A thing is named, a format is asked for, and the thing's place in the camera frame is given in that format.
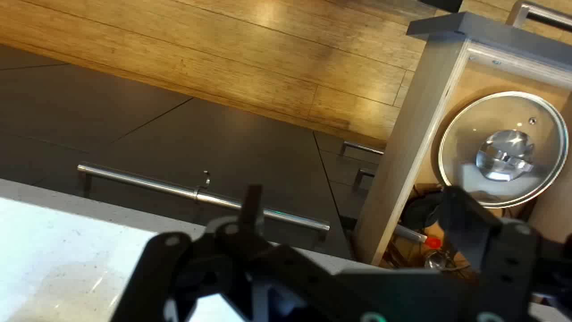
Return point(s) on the dark grey drawer front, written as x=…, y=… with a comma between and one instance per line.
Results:
x=332, y=149
x=348, y=202

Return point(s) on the dark grey cabinet door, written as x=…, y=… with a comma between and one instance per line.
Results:
x=237, y=154

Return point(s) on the black round object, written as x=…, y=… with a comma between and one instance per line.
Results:
x=421, y=208

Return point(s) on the wide dark grey cabinet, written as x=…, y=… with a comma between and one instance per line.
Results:
x=59, y=108

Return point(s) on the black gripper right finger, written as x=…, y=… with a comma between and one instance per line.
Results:
x=511, y=261

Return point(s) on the glass pot lid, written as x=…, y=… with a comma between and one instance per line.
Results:
x=475, y=126

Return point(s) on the open wooden drawer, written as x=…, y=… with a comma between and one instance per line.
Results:
x=411, y=131

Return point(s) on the white paper piece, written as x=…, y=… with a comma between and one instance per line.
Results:
x=475, y=179

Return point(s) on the red tipped tool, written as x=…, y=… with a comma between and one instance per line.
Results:
x=430, y=242

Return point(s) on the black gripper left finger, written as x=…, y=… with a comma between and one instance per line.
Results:
x=178, y=261

